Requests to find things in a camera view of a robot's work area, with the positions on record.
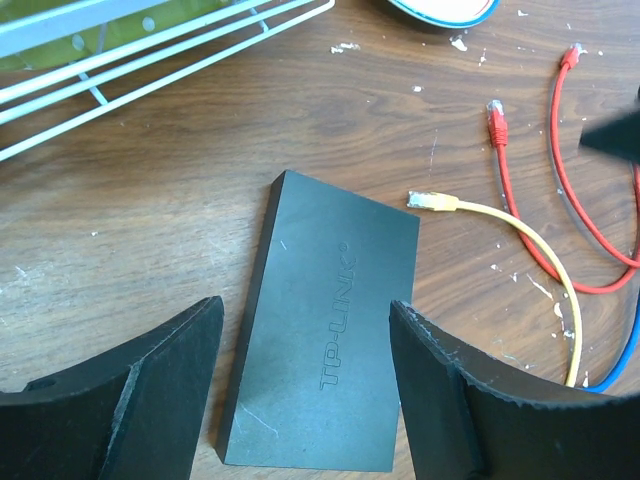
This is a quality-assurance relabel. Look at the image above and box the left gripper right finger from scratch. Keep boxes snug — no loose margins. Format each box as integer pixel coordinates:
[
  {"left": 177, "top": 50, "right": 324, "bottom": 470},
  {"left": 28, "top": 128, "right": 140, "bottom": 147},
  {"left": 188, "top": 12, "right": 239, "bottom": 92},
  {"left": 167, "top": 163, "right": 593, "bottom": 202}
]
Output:
[{"left": 389, "top": 301, "right": 639, "bottom": 479}]

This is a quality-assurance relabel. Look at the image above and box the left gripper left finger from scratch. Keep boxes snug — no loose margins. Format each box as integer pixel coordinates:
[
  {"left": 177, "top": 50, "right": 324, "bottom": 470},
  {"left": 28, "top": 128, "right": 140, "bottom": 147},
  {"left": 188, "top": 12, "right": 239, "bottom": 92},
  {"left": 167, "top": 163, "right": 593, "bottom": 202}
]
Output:
[{"left": 1, "top": 296, "right": 224, "bottom": 479}]

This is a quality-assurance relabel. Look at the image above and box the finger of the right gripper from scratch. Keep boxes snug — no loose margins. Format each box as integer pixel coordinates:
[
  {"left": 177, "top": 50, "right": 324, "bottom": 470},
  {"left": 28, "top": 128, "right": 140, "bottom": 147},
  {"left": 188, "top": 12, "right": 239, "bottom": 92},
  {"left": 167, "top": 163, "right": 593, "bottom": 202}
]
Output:
[{"left": 579, "top": 95, "right": 639, "bottom": 163}]

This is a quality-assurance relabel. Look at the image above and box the red ethernet cable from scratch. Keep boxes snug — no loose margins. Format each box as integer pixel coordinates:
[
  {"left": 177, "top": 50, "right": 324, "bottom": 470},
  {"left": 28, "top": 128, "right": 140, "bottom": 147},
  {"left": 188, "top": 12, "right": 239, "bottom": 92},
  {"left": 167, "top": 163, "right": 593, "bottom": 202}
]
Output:
[{"left": 485, "top": 42, "right": 640, "bottom": 295}]

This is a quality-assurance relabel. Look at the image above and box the black network switch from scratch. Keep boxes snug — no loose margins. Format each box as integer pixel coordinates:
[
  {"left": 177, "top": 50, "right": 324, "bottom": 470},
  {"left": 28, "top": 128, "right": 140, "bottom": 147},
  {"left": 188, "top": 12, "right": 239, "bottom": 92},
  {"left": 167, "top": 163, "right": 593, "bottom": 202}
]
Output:
[{"left": 216, "top": 170, "right": 420, "bottom": 472}]

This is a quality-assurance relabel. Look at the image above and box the blue ethernet cable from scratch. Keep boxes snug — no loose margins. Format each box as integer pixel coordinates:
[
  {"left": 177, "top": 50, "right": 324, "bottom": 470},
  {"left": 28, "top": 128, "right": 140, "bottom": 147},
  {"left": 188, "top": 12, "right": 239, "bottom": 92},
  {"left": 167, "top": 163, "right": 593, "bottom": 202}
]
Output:
[{"left": 582, "top": 269, "right": 640, "bottom": 394}]

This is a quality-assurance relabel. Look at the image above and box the yellow ethernet cable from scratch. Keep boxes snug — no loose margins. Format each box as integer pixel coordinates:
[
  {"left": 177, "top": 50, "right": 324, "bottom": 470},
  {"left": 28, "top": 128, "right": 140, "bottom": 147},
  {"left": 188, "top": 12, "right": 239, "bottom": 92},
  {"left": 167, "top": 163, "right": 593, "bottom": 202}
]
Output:
[{"left": 407, "top": 190, "right": 584, "bottom": 389}]

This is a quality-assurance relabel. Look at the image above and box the white patterned round plate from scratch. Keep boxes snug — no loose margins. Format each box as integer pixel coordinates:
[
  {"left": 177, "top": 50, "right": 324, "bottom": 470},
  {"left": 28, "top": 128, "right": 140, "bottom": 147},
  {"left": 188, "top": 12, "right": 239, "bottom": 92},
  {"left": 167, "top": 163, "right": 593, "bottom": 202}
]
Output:
[{"left": 389, "top": 0, "right": 500, "bottom": 29}]

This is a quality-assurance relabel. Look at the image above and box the white wire dish rack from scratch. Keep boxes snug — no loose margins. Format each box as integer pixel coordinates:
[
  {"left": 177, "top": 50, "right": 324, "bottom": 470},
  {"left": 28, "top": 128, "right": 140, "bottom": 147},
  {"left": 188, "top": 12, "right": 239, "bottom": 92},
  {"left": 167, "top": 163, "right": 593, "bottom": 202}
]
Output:
[{"left": 1, "top": 1, "right": 334, "bottom": 160}]

